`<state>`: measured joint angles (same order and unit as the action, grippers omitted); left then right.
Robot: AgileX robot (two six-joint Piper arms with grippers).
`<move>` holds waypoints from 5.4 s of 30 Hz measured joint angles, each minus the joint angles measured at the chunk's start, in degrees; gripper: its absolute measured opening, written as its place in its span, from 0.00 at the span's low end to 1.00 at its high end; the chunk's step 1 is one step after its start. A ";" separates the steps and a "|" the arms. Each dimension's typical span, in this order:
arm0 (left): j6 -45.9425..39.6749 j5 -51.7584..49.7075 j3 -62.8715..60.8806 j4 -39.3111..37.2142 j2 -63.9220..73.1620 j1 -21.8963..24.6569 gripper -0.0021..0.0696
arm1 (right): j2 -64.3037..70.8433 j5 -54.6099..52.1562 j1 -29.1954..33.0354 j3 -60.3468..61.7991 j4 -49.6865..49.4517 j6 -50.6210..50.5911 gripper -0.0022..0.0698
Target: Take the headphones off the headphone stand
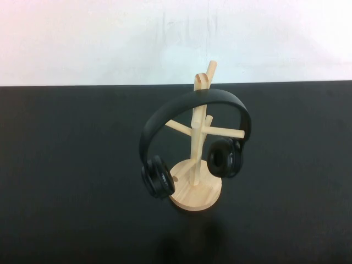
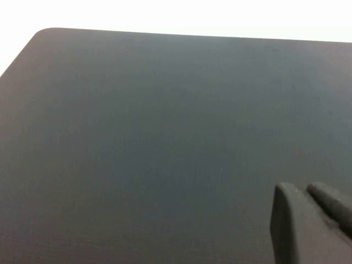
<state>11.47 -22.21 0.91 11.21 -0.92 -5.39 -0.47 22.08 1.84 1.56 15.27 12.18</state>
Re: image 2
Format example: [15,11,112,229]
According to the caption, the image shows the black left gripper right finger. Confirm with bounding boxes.
[306,181,352,234]

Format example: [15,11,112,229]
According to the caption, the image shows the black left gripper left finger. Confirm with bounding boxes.
[270,181,352,264]

